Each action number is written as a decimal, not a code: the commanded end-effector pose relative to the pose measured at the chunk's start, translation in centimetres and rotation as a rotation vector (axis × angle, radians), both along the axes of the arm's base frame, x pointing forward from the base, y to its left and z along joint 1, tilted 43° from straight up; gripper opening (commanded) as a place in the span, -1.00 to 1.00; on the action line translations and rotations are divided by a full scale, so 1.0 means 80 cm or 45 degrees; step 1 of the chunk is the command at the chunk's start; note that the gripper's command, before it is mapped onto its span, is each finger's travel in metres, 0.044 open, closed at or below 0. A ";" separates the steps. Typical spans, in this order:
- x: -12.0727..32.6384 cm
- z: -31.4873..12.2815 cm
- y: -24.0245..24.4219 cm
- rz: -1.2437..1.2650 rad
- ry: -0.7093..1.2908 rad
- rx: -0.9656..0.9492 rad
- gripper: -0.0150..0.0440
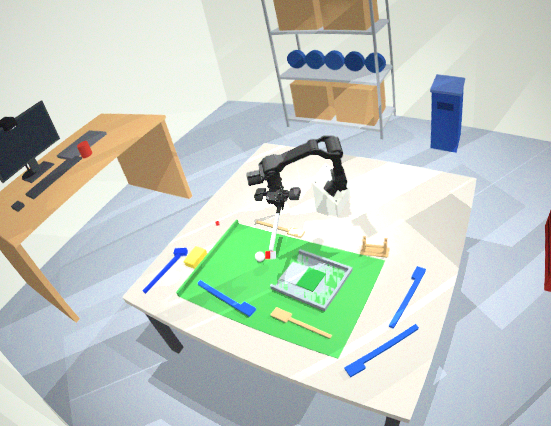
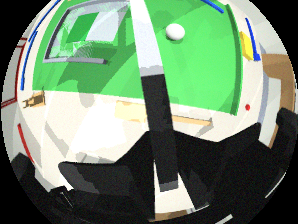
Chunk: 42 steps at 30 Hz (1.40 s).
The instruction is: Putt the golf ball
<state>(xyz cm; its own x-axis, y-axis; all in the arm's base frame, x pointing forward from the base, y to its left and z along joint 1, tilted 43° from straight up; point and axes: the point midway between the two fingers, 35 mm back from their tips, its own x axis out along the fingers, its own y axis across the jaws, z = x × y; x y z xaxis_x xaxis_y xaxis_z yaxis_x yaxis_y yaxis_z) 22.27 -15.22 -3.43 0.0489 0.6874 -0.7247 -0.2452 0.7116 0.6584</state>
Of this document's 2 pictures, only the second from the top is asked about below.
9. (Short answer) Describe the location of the green flat mat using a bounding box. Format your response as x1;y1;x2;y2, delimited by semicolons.
32;0;237;113

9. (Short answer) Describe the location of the white ball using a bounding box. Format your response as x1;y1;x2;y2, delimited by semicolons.
165;23;185;40

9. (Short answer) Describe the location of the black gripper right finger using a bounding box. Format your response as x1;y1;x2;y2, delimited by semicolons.
174;121;261;210

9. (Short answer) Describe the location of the red putter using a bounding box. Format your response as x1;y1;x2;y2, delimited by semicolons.
126;0;178;192

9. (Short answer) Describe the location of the yellow block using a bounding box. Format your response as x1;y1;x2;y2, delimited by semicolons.
239;31;254;60

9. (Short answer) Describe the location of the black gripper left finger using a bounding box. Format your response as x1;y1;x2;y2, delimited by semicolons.
59;131;156;221

